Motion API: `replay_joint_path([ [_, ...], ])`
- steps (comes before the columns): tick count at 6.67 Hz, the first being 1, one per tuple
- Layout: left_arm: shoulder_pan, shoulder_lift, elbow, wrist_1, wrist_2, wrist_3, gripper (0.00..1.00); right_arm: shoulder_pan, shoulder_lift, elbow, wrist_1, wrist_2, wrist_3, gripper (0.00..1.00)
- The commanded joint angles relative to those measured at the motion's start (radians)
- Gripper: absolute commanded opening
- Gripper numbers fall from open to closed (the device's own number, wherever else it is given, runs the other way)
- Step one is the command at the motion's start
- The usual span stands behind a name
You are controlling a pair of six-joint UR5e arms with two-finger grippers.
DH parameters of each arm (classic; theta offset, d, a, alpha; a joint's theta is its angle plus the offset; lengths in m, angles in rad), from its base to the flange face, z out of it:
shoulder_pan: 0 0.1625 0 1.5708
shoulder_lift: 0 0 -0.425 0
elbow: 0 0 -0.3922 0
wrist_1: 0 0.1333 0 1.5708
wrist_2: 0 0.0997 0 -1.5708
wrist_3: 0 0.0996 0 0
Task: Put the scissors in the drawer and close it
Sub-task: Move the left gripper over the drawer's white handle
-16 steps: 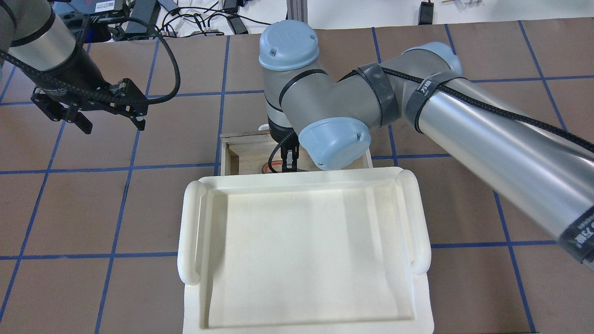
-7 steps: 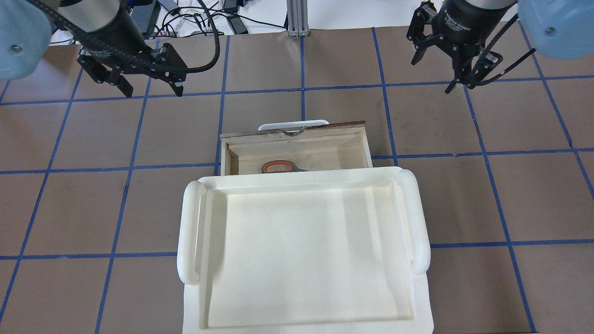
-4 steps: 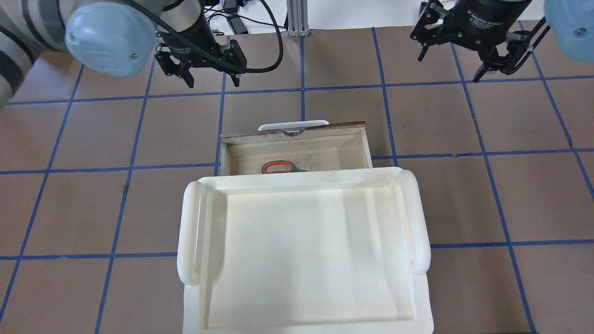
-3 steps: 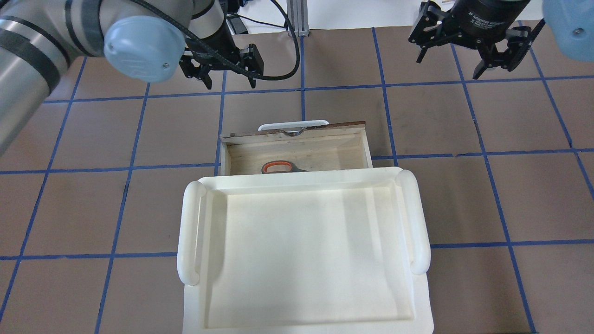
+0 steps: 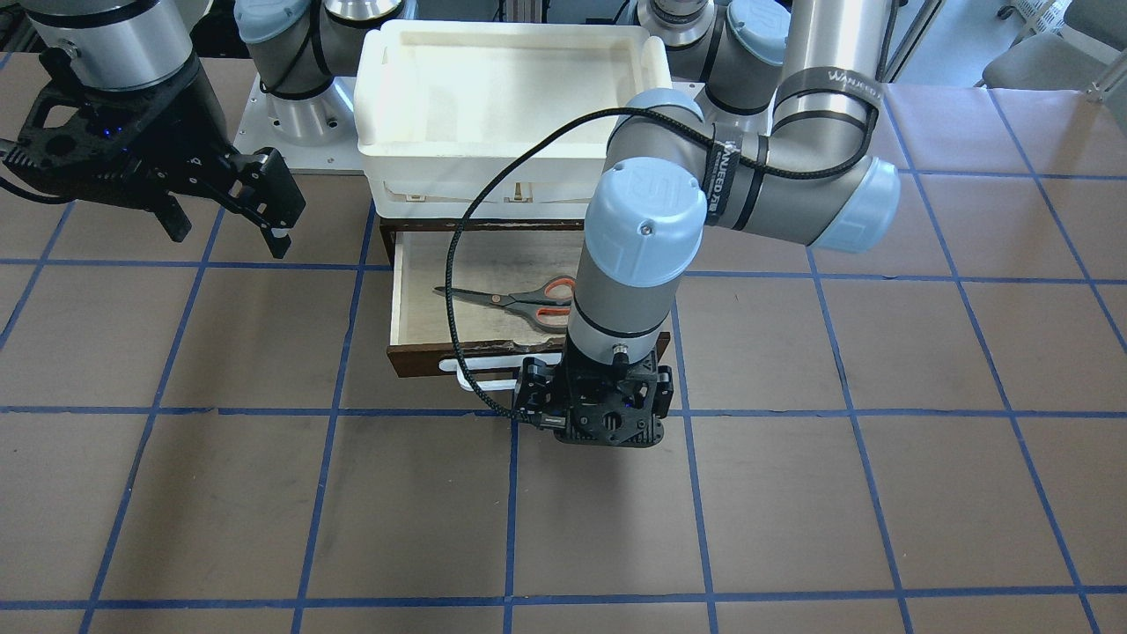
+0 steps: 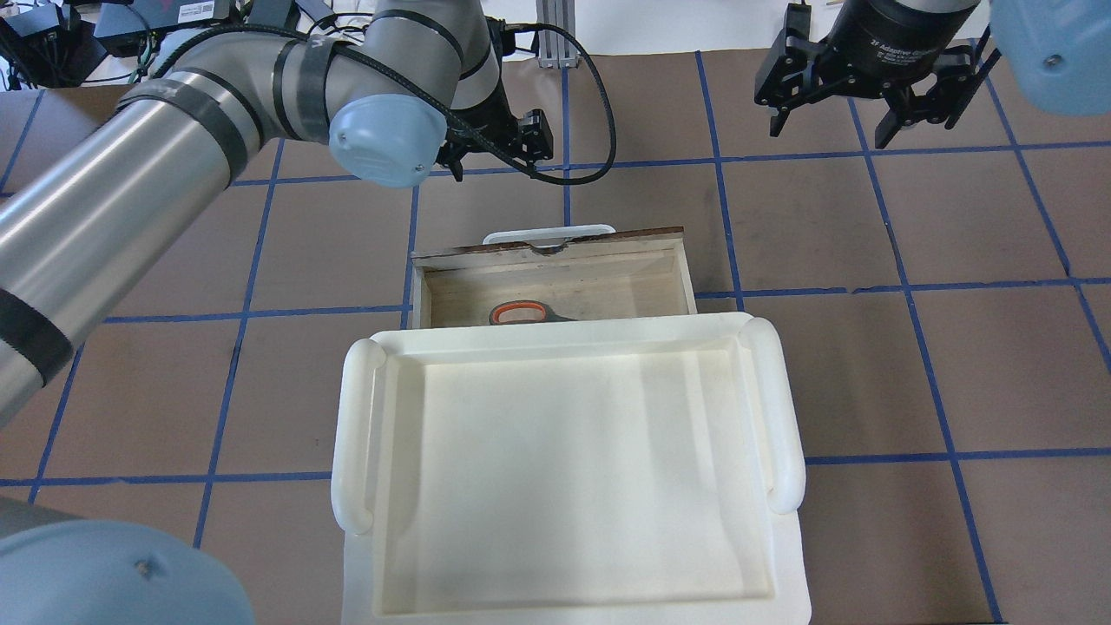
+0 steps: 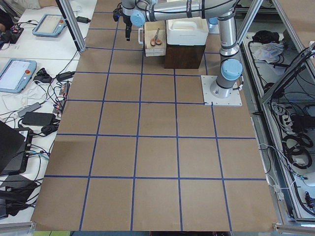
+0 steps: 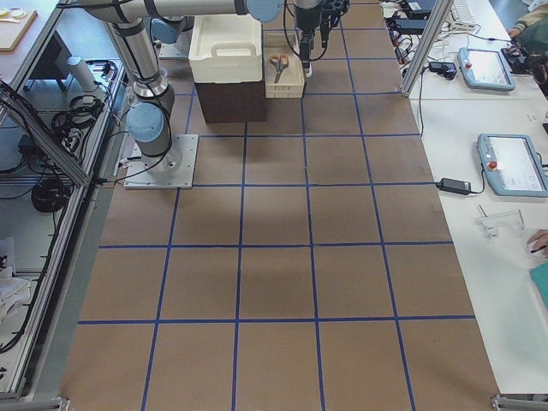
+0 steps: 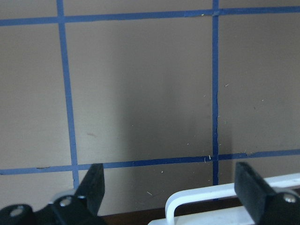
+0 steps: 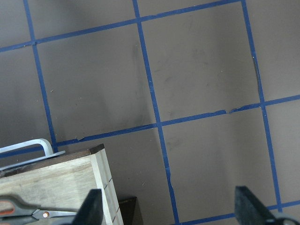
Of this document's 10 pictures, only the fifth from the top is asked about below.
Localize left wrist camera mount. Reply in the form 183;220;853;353
514;343;674;448

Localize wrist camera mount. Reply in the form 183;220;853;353
514;343;674;448
5;48;199;218

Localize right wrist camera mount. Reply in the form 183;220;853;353
5;48;199;218

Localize grey office chair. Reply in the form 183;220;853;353
982;1;1126;92

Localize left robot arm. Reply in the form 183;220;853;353
564;1;899;366

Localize orange grey handled scissors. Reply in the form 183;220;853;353
450;276;576;334

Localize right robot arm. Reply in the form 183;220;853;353
3;1;418;258

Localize wooden drawer with white handle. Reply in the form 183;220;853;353
387;225;672;393

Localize dark brown wooden cabinet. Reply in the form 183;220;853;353
373;200;583;273

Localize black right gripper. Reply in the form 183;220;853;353
141;145;307;260

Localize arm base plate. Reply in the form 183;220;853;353
233;77;363;175

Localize white plastic tray box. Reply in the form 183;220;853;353
355;20;672;218

